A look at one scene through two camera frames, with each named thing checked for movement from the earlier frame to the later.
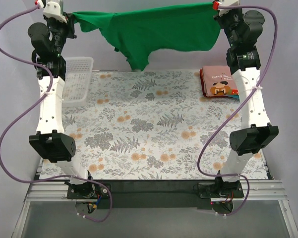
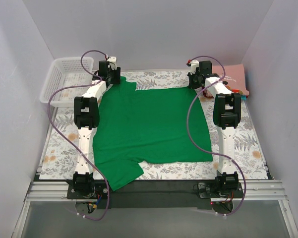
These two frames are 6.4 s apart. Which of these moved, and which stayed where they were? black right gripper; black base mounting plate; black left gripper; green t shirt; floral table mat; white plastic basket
Moved: black left gripper; green t shirt; black right gripper
Stayed: floral table mat; white plastic basket; black base mounting plate
